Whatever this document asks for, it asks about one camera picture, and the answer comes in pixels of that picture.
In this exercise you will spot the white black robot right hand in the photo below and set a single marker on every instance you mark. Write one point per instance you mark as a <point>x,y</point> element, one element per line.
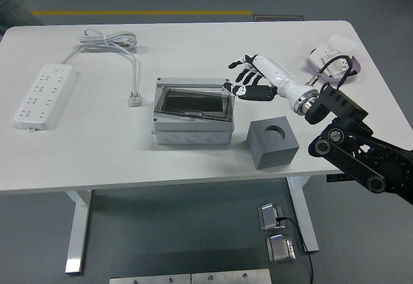
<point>277,74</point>

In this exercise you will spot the transparent grey-framed box lid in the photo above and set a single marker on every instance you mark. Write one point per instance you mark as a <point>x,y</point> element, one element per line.
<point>193,105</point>

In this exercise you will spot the grey junction box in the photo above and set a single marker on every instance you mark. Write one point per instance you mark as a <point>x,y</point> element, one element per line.
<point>193,134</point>

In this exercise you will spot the purple tray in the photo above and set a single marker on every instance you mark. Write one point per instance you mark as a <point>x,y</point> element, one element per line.
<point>322,75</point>

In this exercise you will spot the dark floor mat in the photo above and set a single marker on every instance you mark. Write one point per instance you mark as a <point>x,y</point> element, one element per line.
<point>279,19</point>

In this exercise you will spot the white printed socket panel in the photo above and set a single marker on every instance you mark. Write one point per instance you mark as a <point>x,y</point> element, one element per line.
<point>335,67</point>

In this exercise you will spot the grey block with round hole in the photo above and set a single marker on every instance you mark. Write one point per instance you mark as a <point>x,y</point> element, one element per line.
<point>274,156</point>

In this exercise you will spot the black table control panel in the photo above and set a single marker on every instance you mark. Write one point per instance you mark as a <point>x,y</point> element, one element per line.
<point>335,178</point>

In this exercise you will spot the silver foot pedal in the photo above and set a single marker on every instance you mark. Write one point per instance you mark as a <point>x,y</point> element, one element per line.
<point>280,248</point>
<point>269,216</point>

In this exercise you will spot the grey metal plate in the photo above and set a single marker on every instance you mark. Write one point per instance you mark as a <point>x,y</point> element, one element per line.
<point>148,279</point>
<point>230,277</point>

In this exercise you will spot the white power strip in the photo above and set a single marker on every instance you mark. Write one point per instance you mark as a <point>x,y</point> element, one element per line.
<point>42,97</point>

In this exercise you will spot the person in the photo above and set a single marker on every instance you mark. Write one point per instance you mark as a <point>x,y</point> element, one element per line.
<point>14,0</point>

